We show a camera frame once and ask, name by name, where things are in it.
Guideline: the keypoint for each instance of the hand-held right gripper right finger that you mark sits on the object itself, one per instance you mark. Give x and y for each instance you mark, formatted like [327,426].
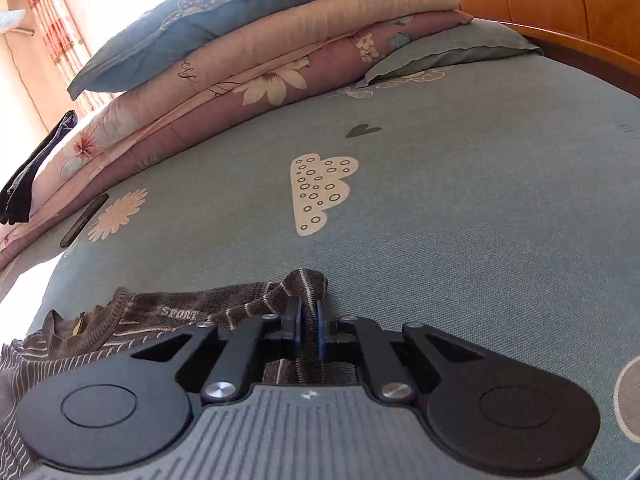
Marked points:
[320,325]

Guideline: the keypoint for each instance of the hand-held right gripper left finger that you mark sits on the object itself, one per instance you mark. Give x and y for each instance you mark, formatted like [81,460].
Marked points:
[299,325]

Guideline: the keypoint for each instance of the grey striped knit sweater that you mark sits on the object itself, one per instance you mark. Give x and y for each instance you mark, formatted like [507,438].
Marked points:
[150,310]

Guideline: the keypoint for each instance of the teal printed bed sheet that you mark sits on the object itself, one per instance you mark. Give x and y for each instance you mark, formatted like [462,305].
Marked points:
[450,210]

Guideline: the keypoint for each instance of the black smartphone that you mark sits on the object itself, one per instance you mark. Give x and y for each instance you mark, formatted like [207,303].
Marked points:
[82,220]

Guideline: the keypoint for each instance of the pink floral quilt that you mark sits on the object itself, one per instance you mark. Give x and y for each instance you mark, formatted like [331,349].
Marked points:
[225,70]

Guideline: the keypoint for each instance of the grey-green pillow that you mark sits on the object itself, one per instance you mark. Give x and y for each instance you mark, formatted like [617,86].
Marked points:
[450,47]

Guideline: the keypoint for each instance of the black garment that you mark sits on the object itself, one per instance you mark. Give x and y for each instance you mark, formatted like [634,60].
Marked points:
[30,175]

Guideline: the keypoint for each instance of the blue pillow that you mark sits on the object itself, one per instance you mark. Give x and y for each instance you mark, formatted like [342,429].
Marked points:
[200,10]

